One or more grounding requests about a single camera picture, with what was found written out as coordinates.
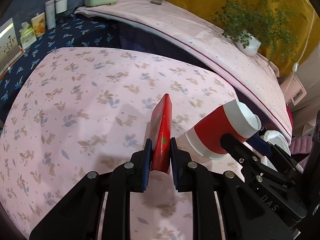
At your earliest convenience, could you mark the red white paper cup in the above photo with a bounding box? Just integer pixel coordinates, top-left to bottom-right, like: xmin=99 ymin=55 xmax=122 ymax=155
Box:
xmin=185 ymin=99 xmax=261 ymax=160

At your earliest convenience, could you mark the red paper box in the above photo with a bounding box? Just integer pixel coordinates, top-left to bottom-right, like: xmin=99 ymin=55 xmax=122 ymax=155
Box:
xmin=149 ymin=94 xmax=172 ymax=174

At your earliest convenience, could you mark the pink dotted cloth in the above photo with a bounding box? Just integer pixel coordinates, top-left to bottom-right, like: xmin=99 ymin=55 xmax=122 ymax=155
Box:
xmin=75 ymin=0 xmax=292 ymax=141

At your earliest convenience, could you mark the pink rabbit print tablecloth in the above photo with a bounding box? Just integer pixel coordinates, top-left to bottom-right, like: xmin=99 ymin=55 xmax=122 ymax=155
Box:
xmin=1 ymin=48 xmax=236 ymax=237

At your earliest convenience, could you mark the green plant white pot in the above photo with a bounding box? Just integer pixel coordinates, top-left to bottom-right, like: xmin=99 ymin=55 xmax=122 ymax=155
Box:
xmin=212 ymin=0 xmax=298 ymax=59

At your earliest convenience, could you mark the navy floral cloth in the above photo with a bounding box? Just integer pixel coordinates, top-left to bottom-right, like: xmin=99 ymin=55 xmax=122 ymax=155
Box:
xmin=1 ymin=14 xmax=120 ymax=122

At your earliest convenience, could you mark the green tissue pack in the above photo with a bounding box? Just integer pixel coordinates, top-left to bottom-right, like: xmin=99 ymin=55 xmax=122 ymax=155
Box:
xmin=19 ymin=22 xmax=37 ymax=50

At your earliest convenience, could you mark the white tall tube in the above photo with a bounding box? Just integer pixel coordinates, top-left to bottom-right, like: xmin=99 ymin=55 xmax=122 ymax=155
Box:
xmin=44 ymin=0 xmax=56 ymax=30

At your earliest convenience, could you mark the white cylindrical jar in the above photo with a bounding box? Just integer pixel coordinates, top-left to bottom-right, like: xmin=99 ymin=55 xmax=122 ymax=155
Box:
xmin=55 ymin=0 xmax=67 ymax=14

